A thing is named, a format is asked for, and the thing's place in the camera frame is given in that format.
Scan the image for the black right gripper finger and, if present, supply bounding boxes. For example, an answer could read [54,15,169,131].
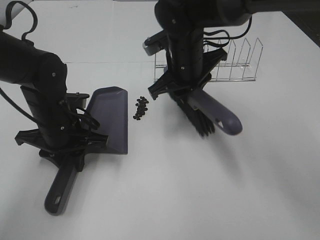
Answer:
[148,69,190,100]
[197,48,228,88]

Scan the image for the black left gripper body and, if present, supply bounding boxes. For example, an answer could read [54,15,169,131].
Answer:
[20,84,87,147]

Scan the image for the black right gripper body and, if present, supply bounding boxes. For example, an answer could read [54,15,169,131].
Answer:
[166,27,204,83]

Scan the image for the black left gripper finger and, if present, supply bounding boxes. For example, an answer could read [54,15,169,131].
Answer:
[72,132,109,172]
[14,128,75,168]

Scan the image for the pile of coffee beans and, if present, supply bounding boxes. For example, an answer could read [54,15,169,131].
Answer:
[132,96,149,121]

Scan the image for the grey plastic dustpan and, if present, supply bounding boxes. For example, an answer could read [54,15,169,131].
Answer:
[41,86,128,216]

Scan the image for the grey hand brush black bristles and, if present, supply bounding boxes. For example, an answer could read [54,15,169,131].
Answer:
[169,88,243,137]

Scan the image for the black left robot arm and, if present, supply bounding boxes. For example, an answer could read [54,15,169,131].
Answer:
[0,32,108,172]

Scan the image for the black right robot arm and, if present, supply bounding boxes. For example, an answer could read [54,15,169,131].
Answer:
[143,0,320,99]

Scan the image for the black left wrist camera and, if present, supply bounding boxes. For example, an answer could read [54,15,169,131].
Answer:
[66,92,90,111]

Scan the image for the metal wire rack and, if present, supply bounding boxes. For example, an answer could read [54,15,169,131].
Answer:
[152,37,264,84]

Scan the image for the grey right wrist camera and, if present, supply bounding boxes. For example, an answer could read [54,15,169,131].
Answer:
[142,30,169,56]

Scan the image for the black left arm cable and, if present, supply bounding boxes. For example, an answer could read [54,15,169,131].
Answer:
[0,0,39,121]

